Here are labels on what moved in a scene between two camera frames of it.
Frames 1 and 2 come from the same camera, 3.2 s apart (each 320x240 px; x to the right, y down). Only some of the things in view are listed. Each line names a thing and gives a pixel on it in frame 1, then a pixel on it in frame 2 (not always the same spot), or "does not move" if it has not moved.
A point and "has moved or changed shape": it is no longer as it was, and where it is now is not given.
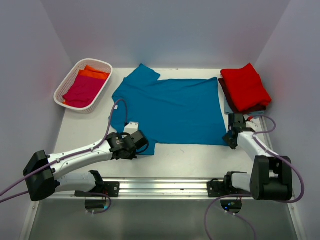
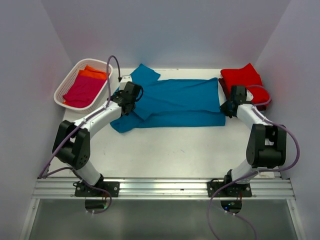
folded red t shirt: (245, 87) does not move
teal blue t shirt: (176, 111) has moved or changed shape
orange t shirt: (89, 71) does not move
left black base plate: (111, 189) does not move
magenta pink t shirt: (84, 91) does not move
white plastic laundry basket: (84, 85) does not move
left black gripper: (141, 139) -> (128, 107)
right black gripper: (230, 139) -> (227, 109)
